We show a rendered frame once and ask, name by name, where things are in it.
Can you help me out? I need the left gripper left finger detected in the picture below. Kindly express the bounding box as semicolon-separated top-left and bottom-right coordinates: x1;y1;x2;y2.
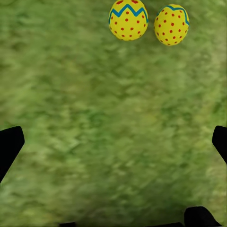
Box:
0;126;25;183

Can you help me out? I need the easter egg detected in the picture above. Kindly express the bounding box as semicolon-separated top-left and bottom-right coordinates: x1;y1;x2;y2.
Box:
154;4;189;46
109;0;148;41

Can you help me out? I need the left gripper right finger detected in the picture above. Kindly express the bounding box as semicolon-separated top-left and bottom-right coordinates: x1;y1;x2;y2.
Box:
212;126;227;164

